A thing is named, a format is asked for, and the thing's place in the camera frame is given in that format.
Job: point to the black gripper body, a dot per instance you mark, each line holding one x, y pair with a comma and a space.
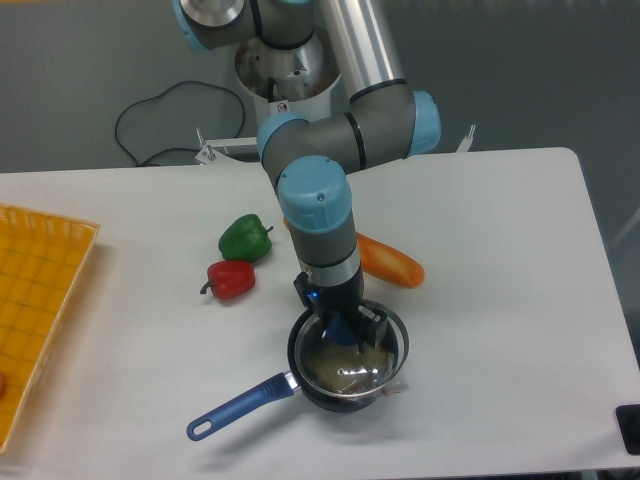
337, 306

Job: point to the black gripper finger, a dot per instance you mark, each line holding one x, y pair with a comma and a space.
373, 323

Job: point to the glass pot lid blue knob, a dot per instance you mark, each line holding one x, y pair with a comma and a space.
308, 336

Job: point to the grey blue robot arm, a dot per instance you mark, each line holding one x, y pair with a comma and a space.
307, 161

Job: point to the wrapped bread slice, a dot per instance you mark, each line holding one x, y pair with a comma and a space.
345, 372

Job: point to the orange baguette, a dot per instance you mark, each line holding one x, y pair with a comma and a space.
372, 257

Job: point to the red bell pepper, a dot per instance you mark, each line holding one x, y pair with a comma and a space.
229, 279

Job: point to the green bell pepper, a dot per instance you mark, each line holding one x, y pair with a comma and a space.
246, 239

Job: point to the black object table corner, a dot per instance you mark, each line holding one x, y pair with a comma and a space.
628, 418

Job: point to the yellow plastic basket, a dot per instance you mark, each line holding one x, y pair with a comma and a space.
42, 258

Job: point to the black saucepan blue handle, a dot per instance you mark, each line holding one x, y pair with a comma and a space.
278, 387

